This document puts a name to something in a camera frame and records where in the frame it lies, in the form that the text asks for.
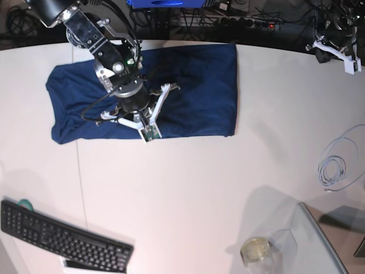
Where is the white power strip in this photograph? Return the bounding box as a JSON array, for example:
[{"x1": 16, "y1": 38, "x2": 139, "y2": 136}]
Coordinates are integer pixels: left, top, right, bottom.
[{"x1": 172, "y1": 14, "x2": 280, "y2": 31}]

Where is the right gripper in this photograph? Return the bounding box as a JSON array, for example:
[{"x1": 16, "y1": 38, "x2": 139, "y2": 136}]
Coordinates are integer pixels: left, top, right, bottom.
[{"x1": 113, "y1": 81, "x2": 152, "y2": 114}]

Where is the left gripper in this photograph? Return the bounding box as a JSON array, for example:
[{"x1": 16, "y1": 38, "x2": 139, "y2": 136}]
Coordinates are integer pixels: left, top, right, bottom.
[{"x1": 315, "y1": 28, "x2": 356, "y2": 63}]

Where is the clear glass jar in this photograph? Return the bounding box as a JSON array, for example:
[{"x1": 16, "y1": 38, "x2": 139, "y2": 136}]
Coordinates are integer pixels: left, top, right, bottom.
[{"x1": 240, "y1": 237, "x2": 277, "y2": 274}]

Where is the green tape roll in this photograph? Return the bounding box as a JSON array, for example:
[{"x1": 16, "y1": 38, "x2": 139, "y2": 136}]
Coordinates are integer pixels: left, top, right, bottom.
[{"x1": 17, "y1": 199, "x2": 34, "y2": 211}]

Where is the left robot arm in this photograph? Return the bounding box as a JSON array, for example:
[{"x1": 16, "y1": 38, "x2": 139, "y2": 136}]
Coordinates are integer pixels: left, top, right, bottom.
[{"x1": 306, "y1": 1, "x2": 364, "y2": 63}]

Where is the blue box with hole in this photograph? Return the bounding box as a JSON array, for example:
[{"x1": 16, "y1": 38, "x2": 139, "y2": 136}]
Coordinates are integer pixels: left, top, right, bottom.
[{"x1": 127, "y1": 0, "x2": 205, "y2": 9}]

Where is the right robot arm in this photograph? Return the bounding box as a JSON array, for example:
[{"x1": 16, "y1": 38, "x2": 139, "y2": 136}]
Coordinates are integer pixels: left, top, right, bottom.
[{"x1": 26, "y1": 1, "x2": 151, "y2": 114}]

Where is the coiled white cable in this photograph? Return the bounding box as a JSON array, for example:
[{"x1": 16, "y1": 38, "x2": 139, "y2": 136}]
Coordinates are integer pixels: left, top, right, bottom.
[{"x1": 317, "y1": 123, "x2": 365, "y2": 192}]

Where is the black computer keyboard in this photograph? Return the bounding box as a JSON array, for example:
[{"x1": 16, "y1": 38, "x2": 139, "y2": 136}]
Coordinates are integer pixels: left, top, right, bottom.
[{"x1": 1, "y1": 200, "x2": 134, "y2": 273}]

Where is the dark blue t-shirt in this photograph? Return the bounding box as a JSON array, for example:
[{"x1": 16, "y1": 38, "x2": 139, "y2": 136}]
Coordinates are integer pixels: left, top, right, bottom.
[{"x1": 46, "y1": 44, "x2": 238, "y2": 144}]

